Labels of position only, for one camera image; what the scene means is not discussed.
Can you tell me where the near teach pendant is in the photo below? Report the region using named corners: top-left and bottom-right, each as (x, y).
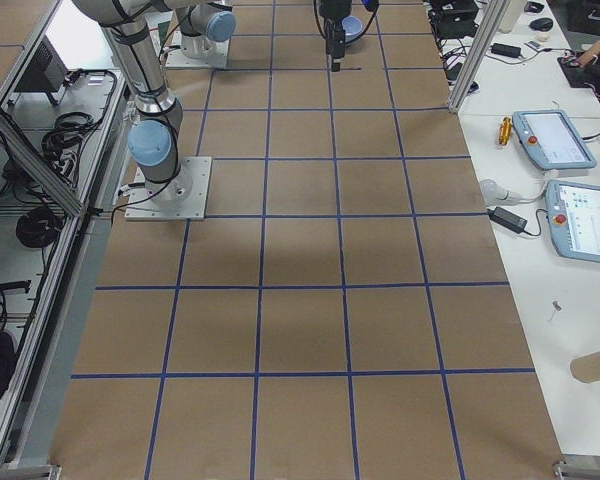
top-left (545, 180), bottom-right (600, 263)

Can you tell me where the cardboard tube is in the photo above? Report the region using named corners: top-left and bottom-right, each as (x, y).
top-left (570, 351), bottom-right (600, 384)

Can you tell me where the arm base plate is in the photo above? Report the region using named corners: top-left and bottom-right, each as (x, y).
top-left (165, 30), bottom-right (230, 70)
top-left (124, 156), bottom-right (212, 221)

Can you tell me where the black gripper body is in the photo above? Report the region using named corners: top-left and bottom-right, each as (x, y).
top-left (318, 0), bottom-right (352, 21)

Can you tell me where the blue bowl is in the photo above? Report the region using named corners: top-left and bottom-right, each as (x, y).
top-left (342, 15), bottom-right (364, 45)

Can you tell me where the black power adapter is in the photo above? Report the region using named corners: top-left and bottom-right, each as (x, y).
top-left (488, 207), bottom-right (527, 234)

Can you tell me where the brown paper table cover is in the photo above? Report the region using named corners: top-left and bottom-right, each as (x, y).
top-left (51, 1), bottom-right (559, 479)

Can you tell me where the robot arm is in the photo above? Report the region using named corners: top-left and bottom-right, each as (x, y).
top-left (175, 2), bottom-right (236, 59)
top-left (74, 0), bottom-right (223, 125)

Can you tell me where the black power brick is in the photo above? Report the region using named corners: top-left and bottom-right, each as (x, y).
top-left (490, 43), bottom-right (521, 59)

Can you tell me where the teach pendant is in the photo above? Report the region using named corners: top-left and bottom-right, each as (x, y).
top-left (512, 110), bottom-right (597, 171)
top-left (545, 180), bottom-right (600, 263)

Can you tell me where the gold cylinder tool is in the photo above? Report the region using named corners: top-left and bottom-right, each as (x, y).
top-left (498, 117), bottom-right (512, 146)

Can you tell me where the far teach pendant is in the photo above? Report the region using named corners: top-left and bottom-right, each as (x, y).
top-left (512, 110), bottom-right (597, 171)

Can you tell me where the aluminium frame post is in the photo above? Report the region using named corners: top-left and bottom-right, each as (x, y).
top-left (448, 0), bottom-right (510, 113)

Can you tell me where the white light bulb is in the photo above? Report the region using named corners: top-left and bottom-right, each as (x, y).
top-left (479, 179), bottom-right (524, 206)

